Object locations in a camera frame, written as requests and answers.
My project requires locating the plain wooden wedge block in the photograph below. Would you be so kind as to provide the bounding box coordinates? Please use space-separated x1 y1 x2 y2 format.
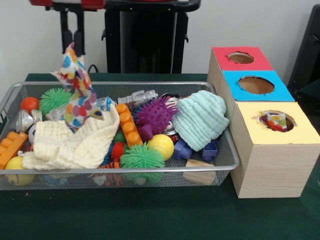
181 158 216 186

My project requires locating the green spiky rubber ball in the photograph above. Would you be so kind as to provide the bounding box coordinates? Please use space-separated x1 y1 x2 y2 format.
39 87 73 115
119 142 166 170

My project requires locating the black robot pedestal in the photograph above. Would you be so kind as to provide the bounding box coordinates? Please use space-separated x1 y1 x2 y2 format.
101 0 202 75

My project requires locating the mint green knitted cloth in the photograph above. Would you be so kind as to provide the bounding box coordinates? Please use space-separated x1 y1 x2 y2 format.
171 89 230 152

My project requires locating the cream knitted cloth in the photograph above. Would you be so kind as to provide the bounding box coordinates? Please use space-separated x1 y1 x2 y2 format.
21 109 121 171

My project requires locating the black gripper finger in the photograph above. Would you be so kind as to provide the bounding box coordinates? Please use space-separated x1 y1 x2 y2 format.
74 9 87 57
59 10 74 55

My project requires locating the yellow plastic ball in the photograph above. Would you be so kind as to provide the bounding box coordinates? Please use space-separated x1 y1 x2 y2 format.
146 133 175 161

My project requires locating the wooden box with three holes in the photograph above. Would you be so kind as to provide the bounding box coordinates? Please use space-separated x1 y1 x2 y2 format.
206 46 320 200

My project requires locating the silver wire mesh bin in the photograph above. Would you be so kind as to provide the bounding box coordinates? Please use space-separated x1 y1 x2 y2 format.
0 80 241 192

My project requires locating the colourful dotted cloth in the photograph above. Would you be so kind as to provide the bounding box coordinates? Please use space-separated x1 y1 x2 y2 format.
49 41 104 135
259 111 288 131

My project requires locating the purple spiky rubber toy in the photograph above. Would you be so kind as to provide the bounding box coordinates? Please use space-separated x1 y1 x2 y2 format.
133 95 180 141

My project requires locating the orange toy building brick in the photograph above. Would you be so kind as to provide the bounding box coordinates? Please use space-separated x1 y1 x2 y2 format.
0 131 29 170
116 102 144 148

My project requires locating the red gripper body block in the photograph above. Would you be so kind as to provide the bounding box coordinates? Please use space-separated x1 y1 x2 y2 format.
29 0 105 12

